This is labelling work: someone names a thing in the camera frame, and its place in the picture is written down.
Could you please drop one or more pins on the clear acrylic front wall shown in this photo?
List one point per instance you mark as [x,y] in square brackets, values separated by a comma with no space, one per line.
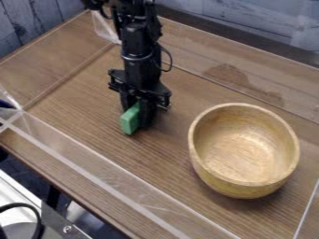
[118,196]

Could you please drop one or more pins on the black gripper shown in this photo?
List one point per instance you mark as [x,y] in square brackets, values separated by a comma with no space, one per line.
[138,82]

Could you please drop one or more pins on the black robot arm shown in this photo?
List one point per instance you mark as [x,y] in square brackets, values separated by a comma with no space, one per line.
[138,27]

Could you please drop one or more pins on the clear acrylic right panel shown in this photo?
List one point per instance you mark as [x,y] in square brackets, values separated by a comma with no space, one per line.
[307,228]

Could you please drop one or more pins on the clear acrylic corner bracket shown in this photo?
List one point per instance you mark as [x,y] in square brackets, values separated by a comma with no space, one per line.
[104,28]

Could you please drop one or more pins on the green rectangular block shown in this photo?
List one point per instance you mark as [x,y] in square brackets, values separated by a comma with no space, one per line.
[130,119]

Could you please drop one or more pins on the grey metal bracket with screw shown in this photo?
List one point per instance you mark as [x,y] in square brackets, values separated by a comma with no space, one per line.
[57,227]

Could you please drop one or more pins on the light wooden bowl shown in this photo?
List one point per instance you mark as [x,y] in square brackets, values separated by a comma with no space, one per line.
[244,150]

